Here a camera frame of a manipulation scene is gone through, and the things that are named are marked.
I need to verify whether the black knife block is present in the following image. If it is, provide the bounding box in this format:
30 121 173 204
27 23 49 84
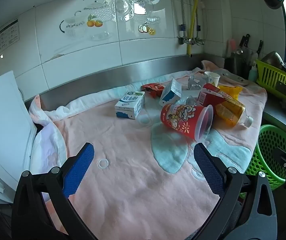
224 52 249 75

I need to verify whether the orange juice bottle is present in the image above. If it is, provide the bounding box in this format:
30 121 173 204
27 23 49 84
214 97 254 130

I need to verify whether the red carton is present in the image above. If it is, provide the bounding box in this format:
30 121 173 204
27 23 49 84
197 83 234 108

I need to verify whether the metal bowl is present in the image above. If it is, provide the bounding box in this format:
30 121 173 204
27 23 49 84
261 51 286 67

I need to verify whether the red printed plastic cup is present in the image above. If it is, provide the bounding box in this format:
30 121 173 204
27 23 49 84
160 103 213 142

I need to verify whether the green plastic basket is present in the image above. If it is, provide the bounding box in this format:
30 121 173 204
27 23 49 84
238 124 286 200

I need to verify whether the green white milk carton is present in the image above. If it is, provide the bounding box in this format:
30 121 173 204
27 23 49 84
115 91 146 120

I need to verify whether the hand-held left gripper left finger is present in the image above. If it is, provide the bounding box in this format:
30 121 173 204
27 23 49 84
11 142 101 240

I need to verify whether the white paper cup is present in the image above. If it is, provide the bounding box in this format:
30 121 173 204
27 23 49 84
204 71 221 87

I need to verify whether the blue white carton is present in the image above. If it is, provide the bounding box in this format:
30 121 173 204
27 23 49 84
159 78 182 107

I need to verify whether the yellow snack bag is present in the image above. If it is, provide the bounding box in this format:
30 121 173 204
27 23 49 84
218 85 244 100

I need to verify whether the wall notice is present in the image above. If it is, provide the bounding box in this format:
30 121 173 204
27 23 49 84
0 19 21 62

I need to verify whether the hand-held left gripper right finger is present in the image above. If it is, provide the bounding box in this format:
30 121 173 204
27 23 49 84
190 142 277 240

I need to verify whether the yellow-green dish rack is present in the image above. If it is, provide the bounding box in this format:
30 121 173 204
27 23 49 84
255 59 286 105

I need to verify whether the green squeeze bottle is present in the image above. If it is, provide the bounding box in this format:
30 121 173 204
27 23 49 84
248 62 257 82

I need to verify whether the yellow pipe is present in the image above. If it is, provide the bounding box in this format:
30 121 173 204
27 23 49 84
187 0 200 55

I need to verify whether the red snack wrapper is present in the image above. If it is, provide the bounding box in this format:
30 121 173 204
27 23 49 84
141 83 165 98

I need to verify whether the pink blanket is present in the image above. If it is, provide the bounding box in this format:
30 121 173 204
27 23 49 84
29 60 267 240

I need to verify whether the clear plastic cup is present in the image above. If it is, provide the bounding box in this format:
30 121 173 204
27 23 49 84
137 109 155 128
187 74 207 91

